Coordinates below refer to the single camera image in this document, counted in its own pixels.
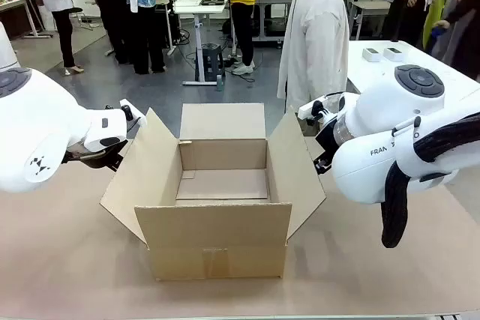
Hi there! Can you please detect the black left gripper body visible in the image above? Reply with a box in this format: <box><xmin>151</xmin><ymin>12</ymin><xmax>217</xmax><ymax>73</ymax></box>
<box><xmin>63</xmin><ymin>139</ymin><xmax>131</xmax><ymax>173</ymax></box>

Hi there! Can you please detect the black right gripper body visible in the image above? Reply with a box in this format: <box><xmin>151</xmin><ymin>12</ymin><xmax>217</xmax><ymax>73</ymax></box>
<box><xmin>313</xmin><ymin>109</ymin><xmax>339</xmax><ymax>176</ymax></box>

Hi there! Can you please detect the brown cardboard box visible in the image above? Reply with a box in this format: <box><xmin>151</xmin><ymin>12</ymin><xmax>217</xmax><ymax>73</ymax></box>
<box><xmin>99</xmin><ymin>102</ymin><xmax>327</xmax><ymax>282</ymax></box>

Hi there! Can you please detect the white side table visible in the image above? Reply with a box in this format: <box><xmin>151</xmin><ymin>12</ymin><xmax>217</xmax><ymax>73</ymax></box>
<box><xmin>346</xmin><ymin>40</ymin><xmax>480</xmax><ymax>97</ymax></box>

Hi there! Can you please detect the small white box device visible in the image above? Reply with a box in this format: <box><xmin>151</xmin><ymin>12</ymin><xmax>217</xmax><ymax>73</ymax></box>
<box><xmin>361</xmin><ymin>47</ymin><xmax>383</xmax><ymax>62</ymax></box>
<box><xmin>382</xmin><ymin>47</ymin><xmax>406</xmax><ymax>62</ymax></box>

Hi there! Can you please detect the person in white cardigan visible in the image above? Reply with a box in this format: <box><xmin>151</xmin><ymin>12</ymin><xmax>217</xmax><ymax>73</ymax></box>
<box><xmin>276</xmin><ymin>0</ymin><xmax>354</xmax><ymax>112</ymax></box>

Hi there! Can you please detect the grey plastic stool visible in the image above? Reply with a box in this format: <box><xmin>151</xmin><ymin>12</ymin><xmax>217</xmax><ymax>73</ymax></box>
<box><xmin>199</xmin><ymin>44</ymin><xmax>227</xmax><ymax>85</ymax></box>

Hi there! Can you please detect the grey lab desk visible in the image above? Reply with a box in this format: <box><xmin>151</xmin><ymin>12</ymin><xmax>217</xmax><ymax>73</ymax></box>
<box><xmin>346</xmin><ymin>0</ymin><xmax>392</xmax><ymax>42</ymax></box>

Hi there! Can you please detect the grey office desk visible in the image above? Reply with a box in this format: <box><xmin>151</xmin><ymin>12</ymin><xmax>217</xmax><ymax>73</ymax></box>
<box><xmin>253</xmin><ymin>0</ymin><xmax>301</xmax><ymax>46</ymax></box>

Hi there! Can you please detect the white standing desk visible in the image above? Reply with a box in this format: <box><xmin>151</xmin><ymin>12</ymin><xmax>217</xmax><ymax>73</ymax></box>
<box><xmin>172</xmin><ymin>0</ymin><xmax>230</xmax><ymax>87</ymax></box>

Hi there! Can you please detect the person in dark jacket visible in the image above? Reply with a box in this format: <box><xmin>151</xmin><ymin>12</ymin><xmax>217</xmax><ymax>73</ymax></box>
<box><xmin>430</xmin><ymin>0</ymin><xmax>480</xmax><ymax>81</ymax></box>

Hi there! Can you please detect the wooden top white table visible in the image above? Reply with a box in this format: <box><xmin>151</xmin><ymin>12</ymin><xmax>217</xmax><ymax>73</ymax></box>
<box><xmin>0</xmin><ymin>0</ymin><xmax>54</xmax><ymax>40</ymax></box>

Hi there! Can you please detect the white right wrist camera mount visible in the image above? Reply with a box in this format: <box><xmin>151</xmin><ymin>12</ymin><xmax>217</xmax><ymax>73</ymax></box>
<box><xmin>298</xmin><ymin>95</ymin><xmax>341</xmax><ymax>127</ymax></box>

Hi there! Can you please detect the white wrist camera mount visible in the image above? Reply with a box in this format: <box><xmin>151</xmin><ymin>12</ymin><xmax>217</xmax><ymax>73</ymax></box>
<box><xmin>119</xmin><ymin>98</ymin><xmax>148</xmax><ymax>128</ymax></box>
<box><xmin>298</xmin><ymin>95</ymin><xmax>341</xmax><ymax>127</ymax></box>

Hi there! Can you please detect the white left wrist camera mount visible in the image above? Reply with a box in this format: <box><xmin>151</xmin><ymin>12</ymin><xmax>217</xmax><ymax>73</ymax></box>
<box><xmin>119</xmin><ymin>98</ymin><xmax>148</xmax><ymax>128</ymax></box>

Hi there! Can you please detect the black braided cable bundle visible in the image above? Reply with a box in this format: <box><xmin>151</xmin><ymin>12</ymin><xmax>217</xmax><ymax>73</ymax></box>
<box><xmin>380</xmin><ymin>112</ymin><xmax>480</xmax><ymax>249</ymax></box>

